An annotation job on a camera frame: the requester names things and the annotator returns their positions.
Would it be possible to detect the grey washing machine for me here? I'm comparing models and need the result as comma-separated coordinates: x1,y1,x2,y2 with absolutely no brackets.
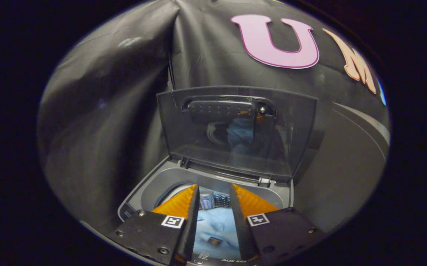
117,157,295,265

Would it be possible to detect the black backdrop cloth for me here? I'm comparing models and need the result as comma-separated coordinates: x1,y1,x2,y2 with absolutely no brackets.
37,0,390,230

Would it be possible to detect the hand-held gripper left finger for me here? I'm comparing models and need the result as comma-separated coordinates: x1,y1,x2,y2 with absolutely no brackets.
106,184,201,266

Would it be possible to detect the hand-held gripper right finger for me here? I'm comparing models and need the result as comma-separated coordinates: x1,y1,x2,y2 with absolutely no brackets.
229,183,327,265

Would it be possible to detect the light blue garment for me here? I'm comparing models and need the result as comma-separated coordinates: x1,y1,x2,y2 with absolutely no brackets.
193,207,242,260

